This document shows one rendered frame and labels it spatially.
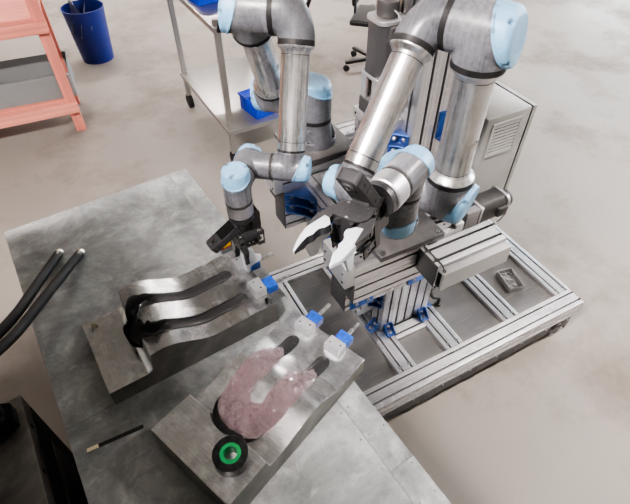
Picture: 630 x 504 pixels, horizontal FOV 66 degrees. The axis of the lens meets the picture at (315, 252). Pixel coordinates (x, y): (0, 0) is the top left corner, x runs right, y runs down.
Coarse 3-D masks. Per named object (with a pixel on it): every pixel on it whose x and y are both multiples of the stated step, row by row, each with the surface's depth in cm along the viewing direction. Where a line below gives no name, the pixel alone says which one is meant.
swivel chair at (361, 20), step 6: (354, 0) 392; (354, 6) 396; (360, 6) 424; (366, 6) 424; (372, 6) 424; (354, 12) 414; (360, 12) 415; (366, 12) 415; (354, 18) 405; (360, 18) 405; (366, 18) 405; (354, 24) 404; (360, 24) 402; (366, 24) 401; (354, 48) 451; (354, 54) 456; (348, 60) 433; (354, 60) 433; (360, 60) 435; (348, 66) 435
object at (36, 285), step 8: (56, 256) 162; (48, 264) 158; (56, 264) 161; (40, 272) 155; (48, 272) 156; (40, 280) 152; (32, 288) 149; (40, 288) 152; (24, 296) 146; (32, 296) 147
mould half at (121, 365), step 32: (224, 256) 154; (128, 288) 139; (160, 288) 142; (224, 288) 146; (96, 320) 141; (224, 320) 138; (256, 320) 141; (96, 352) 133; (128, 352) 133; (160, 352) 126; (192, 352) 134; (128, 384) 127
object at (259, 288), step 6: (270, 276) 147; (288, 276) 148; (252, 282) 143; (258, 282) 143; (264, 282) 145; (270, 282) 145; (276, 282) 146; (252, 288) 142; (258, 288) 142; (264, 288) 142; (270, 288) 144; (276, 288) 146; (258, 294) 142; (264, 294) 143
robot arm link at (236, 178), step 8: (224, 168) 126; (232, 168) 126; (240, 168) 126; (248, 168) 130; (224, 176) 124; (232, 176) 124; (240, 176) 124; (248, 176) 126; (224, 184) 126; (232, 184) 125; (240, 184) 125; (248, 184) 127; (224, 192) 128; (232, 192) 126; (240, 192) 127; (248, 192) 129; (232, 200) 129; (240, 200) 129; (248, 200) 130; (232, 208) 131; (240, 208) 130
